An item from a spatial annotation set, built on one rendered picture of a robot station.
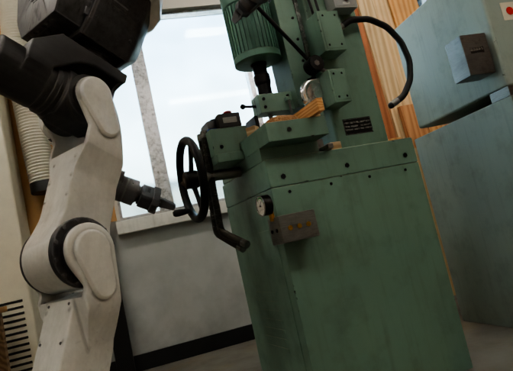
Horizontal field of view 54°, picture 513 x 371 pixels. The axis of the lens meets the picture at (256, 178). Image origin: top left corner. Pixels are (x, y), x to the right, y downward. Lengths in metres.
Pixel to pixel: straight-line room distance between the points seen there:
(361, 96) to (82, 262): 1.24
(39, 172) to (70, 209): 1.87
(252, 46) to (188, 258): 1.60
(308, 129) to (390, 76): 2.09
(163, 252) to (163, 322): 0.40
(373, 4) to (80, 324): 3.18
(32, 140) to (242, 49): 1.52
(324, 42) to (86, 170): 1.01
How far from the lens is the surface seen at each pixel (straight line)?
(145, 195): 1.70
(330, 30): 1.86
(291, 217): 1.46
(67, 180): 1.13
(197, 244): 3.08
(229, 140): 1.70
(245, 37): 1.85
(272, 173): 1.54
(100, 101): 1.18
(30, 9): 1.35
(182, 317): 3.08
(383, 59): 3.64
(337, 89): 1.76
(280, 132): 1.52
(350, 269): 1.63
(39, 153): 2.98
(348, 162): 1.68
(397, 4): 3.90
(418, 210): 1.80
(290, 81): 1.87
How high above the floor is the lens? 0.56
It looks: 7 degrees up
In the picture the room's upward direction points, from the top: 13 degrees counter-clockwise
